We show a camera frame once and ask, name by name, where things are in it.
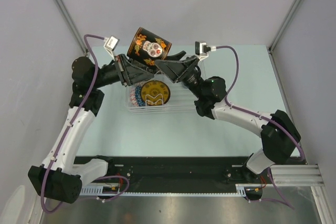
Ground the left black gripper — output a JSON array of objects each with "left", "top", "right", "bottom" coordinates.
[{"left": 91, "top": 54, "right": 153, "bottom": 89}]

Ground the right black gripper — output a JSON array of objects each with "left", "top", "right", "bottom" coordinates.
[{"left": 150, "top": 51, "right": 205, "bottom": 99}]

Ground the red black mug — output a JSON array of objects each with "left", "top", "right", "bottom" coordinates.
[{"left": 127, "top": 27, "right": 172, "bottom": 69}]

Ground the yellow round patterned plate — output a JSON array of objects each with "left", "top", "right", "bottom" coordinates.
[{"left": 141, "top": 80, "right": 171, "bottom": 106}]

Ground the blue patterned bowl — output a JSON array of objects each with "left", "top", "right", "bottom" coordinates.
[{"left": 129, "top": 86, "right": 145, "bottom": 107}]

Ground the clear wire dish rack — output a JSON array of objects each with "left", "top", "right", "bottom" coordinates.
[{"left": 125, "top": 70, "right": 196, "bottom": 113}]

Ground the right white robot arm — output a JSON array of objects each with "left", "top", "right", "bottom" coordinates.
[{"left": 155, "top": 56, "right": 304, "bottom": 183}]

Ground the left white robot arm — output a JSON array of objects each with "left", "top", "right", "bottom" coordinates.
[{"left": 28, "top": 54, "right": 154, "bottom": 204}]

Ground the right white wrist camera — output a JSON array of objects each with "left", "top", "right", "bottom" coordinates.
[{"left": 195, "top": 41, "right": 211, "bottom": 61}]

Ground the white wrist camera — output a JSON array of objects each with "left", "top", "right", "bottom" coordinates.
[
  {"left": 103, "top": 36, "right": 120, "bottom": 59},
  {"left": 195, "top": 41, "right": 211, "bottom": 61}
]

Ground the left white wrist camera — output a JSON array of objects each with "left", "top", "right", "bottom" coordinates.
[{"left": 103, "top": 36, "right": 120, "bottom": 59}]

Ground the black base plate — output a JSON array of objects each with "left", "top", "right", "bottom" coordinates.
[{"left": 73, "top": 155, "right": 308, "bottom": 193}]

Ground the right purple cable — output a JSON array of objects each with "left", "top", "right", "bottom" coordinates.
[{"left": 209, "top": 45, "right": 307, "bottom": 210}]

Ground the purple cable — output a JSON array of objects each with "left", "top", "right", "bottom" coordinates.
[
  {"left": 41, "top": 34, "right": 131, "bottom": 214},
  {"left": 209, "top": 45, "right": 307, "bottom": 210}
]

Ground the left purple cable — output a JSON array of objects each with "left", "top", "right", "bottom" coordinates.
[{"left": 41, "top": 34, "right": 131, "bottom": 214}]

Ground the left slotted cable duct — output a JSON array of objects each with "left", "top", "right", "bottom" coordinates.
[{"left": 80, "top": 185, "right": 121, "bottom": 196}]

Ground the slotted cable duct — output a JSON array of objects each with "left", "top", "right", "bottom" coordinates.
[
  {"left": 80, "top": 185, "right": 121, "bottom": 196},
  {"left": 236, "top": 184, "right": 263, "bottom": 195}
]

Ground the right slotted cable duct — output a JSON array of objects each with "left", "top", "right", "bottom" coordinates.
[{"left": 236, "top": 184, "right": 263, "bottom": 195}]

